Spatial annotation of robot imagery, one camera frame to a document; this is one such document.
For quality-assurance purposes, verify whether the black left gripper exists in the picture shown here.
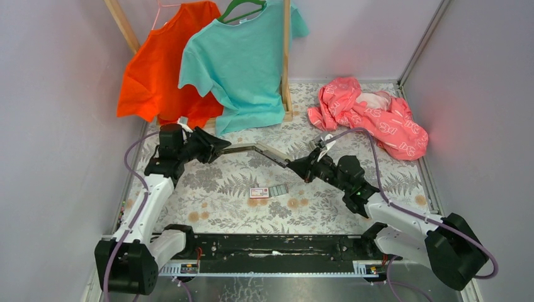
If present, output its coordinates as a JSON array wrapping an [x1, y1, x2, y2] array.
[[176, 126, 230, 164]]

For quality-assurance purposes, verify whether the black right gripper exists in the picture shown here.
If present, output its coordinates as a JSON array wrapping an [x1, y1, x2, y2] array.
[[288, 147, 349, 193]]

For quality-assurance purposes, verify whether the beige and black stapler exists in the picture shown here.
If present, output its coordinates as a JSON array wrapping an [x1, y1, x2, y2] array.
[[216, 142, 293, 168]]

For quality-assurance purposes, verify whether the silver staple strip tray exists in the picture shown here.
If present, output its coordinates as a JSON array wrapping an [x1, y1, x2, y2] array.
[[268, 184, 288, 198]]

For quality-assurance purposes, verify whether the white red staple box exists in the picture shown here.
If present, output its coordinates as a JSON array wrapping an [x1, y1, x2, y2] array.
[[249, 187, 270, 199]]

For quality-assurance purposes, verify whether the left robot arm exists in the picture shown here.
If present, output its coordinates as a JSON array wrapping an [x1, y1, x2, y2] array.
[[94, 124, 231, 301]]

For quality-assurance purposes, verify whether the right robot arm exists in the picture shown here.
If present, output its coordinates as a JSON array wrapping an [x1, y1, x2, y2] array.
[[287, 150, 489, 291]]

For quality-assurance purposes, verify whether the orange t-shirt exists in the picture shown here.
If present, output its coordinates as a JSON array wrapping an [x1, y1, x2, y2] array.
[[116, 1, 223, 128]]

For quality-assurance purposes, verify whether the pink patterned cloth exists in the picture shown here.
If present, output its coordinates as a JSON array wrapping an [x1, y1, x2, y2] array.
[[307, 77, 429, 160]]

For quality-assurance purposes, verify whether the floral table mat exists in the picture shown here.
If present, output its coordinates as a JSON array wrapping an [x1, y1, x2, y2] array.
[[118, 82, 437, 235]]

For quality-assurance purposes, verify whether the teal t-shirt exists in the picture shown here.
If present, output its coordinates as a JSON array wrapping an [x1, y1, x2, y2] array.
[[178, 1, 285, 136]]

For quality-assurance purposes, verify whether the wooden clothes rack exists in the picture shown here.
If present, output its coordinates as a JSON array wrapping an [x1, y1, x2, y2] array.
[[104, 0, 293, 122]]

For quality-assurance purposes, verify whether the pink clothes hanger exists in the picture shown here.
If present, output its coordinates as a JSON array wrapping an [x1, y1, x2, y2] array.
[[151, 0, 181, 30]]

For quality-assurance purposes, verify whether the green clothes hanger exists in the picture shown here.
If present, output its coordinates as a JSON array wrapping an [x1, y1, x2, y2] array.
[[217, 0, 267, 24]]

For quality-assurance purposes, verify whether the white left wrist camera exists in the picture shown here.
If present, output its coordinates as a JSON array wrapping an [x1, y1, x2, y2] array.
[[177, 116, 193, 133]]

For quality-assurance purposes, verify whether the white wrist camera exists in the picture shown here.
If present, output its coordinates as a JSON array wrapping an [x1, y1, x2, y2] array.
[[177, 116, 193, 133], [314, 132, 336, 161]]

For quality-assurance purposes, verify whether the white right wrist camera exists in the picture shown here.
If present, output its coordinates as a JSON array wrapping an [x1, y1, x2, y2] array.
[[314, 132, 336, 161]]

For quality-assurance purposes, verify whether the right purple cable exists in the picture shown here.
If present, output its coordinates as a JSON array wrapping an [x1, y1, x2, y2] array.
[[323, 127, 499, 302]]

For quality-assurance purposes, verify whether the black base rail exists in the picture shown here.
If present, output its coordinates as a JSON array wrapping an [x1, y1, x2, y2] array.
[[164, 233, 393, 277]]

